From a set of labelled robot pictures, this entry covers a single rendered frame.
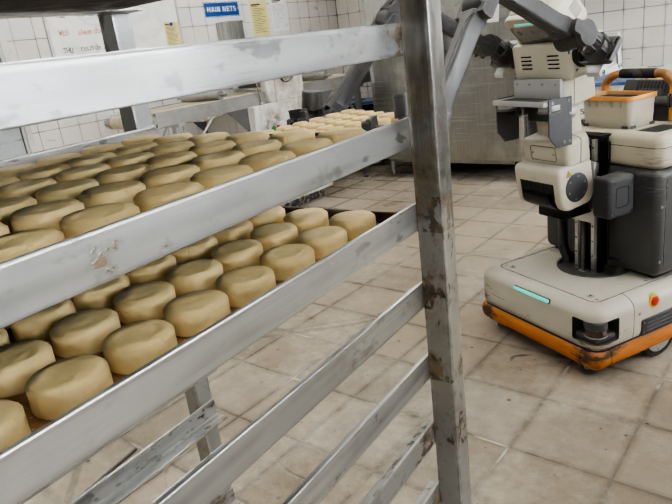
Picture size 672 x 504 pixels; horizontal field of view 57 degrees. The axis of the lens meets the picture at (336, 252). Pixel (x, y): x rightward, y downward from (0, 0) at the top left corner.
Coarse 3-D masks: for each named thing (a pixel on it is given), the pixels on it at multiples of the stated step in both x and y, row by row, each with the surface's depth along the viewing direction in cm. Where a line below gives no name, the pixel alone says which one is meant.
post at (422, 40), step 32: (416, 0) 57; (416, 32) 58; (416, 64) 59; (416, 96) 60; (416, 128) 62; (416, 160) 63; (448, 160) 63; (416, 192) 64; (448, 192) 64; (448, 224) 65; (448, 256) 66; (448, 288) 66; (448, 320) 67; (448, 352) 69; (448, 384) 70; (448, 416) 72; (448, 448) 73; (448, 480) 75
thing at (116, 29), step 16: (112, 16) 81; (128, 16) 83; (112, 32) 81; (128, 32) 83; (112, 48) 82; (128, 48) 83; (128, 112) 85; (144, 112) 86; (128, 128) 86; (208, 384) 101; (192, 400) 100; (208, 400) 101; (208, 448) 102
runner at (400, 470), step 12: (432, 420) 74; (420, 432) 76; (432, 432) 73; (408, 444) 74; (420, 444) 71; (432, 444) 74; (408, 456) 68; (420, 456) 71; (396, 468) 66; (408, 468) 69; (384, 480) 65; (396, 480) 66; (372, 492) 67; (384, 492) 64; (396, 492) 67
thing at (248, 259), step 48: (240, 240) 62; (288, 240) 63; (336, 240) 59; (96, 288) 53; (144, 288) 52; (192, 288) 53; (240, 288) 50; (0, 336) 46; (48, 336) 48; (96, 336) 45; (144, 336) 42; (0, 384) 40; (48, 384) 38; (96, 384) 38; (0, 432) 33
